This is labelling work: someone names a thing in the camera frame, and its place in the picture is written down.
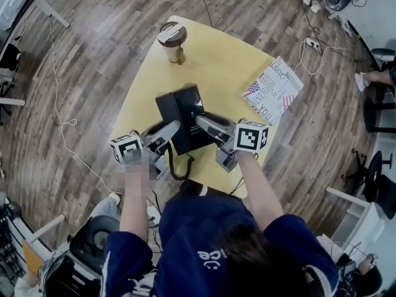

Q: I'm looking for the yellow board panel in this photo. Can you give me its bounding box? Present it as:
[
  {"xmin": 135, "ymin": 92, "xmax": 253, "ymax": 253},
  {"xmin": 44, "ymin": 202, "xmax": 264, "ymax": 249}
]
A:
[{"xmin": 20, "ymin": 239, "xmax": 45, "ymax": 277}]

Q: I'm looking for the thin long white cable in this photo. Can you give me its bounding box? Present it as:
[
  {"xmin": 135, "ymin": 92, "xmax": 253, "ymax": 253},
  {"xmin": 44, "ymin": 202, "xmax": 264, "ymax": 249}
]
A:
[{"xmin": 48, "ymin": 17, "xmax": 123, "ymax": 197}]

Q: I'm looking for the white metal leg bar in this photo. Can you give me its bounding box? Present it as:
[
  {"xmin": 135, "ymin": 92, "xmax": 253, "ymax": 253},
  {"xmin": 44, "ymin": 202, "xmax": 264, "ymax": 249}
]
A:
[{"xmin": 12, "ymin": 213, "xmax": 66, "ymax": 253}]

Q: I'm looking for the beige cup brown lid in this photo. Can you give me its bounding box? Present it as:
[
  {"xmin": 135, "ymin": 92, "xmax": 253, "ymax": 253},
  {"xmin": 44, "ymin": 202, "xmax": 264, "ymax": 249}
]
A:
[{"xmin": 156, "ymin": 21, "xmax": 189, "ymax": 66}]

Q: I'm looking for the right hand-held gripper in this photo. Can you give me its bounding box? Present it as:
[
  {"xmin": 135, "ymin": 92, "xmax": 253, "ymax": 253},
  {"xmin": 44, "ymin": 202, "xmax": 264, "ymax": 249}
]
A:
[{"xmin": 194, "ymin": 111, "xmax": 270, "ymax": 173}]

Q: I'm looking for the wooden table with black base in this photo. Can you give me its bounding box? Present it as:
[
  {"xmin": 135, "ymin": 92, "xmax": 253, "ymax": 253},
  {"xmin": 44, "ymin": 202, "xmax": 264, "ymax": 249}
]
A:
[{"xmin": 110, "ymin": 15, "xmax": 279, "ymax": 197}]

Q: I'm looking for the white metal shelf frame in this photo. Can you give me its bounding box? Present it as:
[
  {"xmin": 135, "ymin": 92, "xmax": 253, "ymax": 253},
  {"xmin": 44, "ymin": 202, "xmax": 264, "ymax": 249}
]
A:
[{"xmin": 325, "ymin": 186, "xmax": 387, "ymax": 250}]

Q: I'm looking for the person's left forearm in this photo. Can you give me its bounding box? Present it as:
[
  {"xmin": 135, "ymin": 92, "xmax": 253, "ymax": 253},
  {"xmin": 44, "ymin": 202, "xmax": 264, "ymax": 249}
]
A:
[{"xmin": 118, "ymin": 161, "xmax": 154, "ymax": 233}]

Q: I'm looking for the white plastic bag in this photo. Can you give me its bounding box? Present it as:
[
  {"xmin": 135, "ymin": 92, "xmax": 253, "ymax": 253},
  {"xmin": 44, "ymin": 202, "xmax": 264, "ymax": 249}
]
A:
[{"xmin": 338, "ymin": 13, "xmax": 353, "ymax": 35}]

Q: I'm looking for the black rectangular box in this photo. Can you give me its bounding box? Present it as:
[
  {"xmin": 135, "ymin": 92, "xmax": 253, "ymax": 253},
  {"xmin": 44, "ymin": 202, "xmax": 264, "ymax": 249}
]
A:
[{"xmin": 154, "ymin": 84, "xmax": 218, "ymax": 157}]

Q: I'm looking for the thick white power cable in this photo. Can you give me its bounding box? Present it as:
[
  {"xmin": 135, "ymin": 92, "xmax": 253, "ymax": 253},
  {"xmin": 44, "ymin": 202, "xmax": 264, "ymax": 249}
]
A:
[{"xmin": 293, "ymin": 38, "xmax": 327, "ymax": 76}]

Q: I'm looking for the black looped cable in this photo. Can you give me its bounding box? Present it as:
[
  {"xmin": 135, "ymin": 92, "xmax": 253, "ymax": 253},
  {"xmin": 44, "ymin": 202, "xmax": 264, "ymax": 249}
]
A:
[{"xmin": 166, "ymin": 140, "xmax": 196, "ymax": 181}]

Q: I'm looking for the white table foot bar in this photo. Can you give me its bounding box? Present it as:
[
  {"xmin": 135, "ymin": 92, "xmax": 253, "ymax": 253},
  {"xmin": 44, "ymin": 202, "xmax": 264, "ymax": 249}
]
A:
[{"xmin": 0, "ymin": 97, "xmax": 26, "ymax": 107}]

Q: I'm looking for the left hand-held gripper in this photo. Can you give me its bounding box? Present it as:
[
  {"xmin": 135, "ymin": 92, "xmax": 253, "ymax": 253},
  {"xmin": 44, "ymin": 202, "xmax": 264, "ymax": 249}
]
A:
[{"xmin": 110, "ymin": 119, "xmax": 183, "ymax": 181}]

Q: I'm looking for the flag print newspaper box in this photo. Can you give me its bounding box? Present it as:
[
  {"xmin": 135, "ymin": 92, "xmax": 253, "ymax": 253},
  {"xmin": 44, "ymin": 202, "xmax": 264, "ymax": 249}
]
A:
[{"xmin": 241, "ymin": 56, "xmax": 304, "ymax": 126}]

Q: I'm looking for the black wire rack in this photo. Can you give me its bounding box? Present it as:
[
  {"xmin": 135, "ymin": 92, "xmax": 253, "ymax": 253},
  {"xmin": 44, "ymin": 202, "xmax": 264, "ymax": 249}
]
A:
[{"xmin": 0, "ymin": 196, "xmax": 25, "ymax": 287}]

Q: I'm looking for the white metal table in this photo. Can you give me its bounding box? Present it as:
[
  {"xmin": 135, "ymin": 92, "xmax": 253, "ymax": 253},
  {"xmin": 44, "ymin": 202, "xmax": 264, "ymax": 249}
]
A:
[{"xmin": 0, "ymin": 0, "xmax": 71, "ymax": 43}]

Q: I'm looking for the person's dark blue shirt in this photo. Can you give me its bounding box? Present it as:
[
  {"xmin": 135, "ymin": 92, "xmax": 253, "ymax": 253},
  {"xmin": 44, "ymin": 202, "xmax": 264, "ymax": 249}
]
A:
[{"xmin": 101, "ymin": 178, "xmax": 340, "ymax": 297}]

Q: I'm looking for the person's left leg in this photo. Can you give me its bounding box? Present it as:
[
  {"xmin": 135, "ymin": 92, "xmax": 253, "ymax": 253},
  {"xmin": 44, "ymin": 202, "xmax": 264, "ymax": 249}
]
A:
[{"xmin": 90, "ymin": 192, "xmax": 122, "ymax": 227}]

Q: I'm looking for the person's right forearm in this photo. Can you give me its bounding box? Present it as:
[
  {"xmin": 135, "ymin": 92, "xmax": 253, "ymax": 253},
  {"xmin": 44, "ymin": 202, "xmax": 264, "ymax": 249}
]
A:
[{"xmin": 234, "ymin": 149, "xmax": 285, "ymax": 232}]

